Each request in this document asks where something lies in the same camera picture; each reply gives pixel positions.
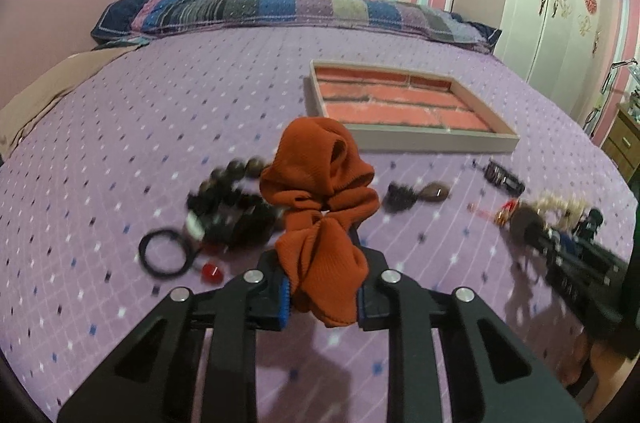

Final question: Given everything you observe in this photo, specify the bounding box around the dark wooden bead bracelet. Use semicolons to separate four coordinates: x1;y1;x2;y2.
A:
184;156;284;249

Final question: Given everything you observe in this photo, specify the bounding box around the orange fabric scrunchie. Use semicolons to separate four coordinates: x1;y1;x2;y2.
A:
259;117;380;327

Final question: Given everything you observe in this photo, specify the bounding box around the white strap wristwatch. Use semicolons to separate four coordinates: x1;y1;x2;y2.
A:
509;206;550;250

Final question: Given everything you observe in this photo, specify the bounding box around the red bead charm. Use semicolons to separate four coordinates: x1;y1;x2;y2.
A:
201;261;224;285

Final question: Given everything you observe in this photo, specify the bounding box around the wooden drawer cabinet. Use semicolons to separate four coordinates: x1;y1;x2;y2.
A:
601;104;640;185

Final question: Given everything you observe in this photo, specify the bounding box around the purple dotted bed sheet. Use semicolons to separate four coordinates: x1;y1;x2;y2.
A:
1;28;637;422

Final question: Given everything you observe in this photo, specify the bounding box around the white wardrobe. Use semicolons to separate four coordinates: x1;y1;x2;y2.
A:
496;0;602;118

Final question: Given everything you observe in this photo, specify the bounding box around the brick pattern tray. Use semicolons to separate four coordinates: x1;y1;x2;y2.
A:
305;59;520;154

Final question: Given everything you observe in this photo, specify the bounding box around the beige folded blanket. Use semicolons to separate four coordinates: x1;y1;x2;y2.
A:
1;45;139;162

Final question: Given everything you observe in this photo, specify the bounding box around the pink headboard cushion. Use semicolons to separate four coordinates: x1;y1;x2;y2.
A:
0;0;119;105

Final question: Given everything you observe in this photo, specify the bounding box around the patchwork striped pillow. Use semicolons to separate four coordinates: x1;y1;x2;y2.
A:
91;0;502;54

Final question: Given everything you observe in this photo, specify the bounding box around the red string charm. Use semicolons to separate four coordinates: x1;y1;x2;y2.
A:
468;199;520;227

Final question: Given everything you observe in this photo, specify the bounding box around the black hair tie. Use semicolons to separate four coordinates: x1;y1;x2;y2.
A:
136;228;198;279

